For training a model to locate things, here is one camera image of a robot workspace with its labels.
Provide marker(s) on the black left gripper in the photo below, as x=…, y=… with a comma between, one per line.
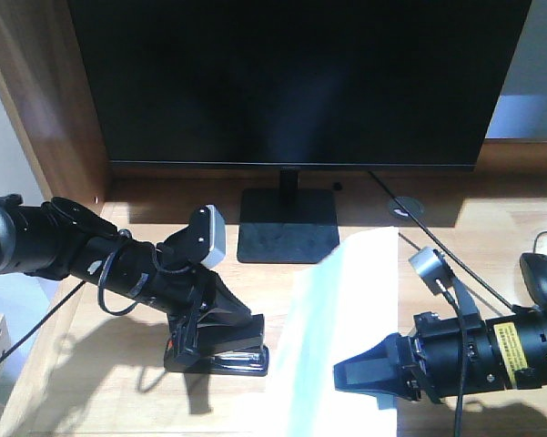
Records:
x=189, y=291

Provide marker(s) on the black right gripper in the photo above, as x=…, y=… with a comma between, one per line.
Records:
x=429, y=361

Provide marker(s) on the black stapler with orange label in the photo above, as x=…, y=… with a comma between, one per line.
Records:
x=241, y=354

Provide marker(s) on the white paper sheets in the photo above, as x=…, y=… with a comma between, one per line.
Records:
x=341, y=307

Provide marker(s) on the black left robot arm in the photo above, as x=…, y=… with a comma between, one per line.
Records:
x=62, y=238

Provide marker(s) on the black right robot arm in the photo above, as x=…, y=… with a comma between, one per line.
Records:
x=505, y=353

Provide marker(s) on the black computer mouse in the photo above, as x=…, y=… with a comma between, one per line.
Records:
x=534, y=272

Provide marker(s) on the black computer monitor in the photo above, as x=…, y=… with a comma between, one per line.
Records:
x=295, y=85

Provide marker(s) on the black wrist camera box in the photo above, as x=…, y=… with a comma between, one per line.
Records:
x=207, y=235

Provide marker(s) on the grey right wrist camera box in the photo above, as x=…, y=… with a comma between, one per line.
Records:
x=432, y=268

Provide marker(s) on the grey desk cable grommet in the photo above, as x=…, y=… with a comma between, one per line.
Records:
x=405, y=208

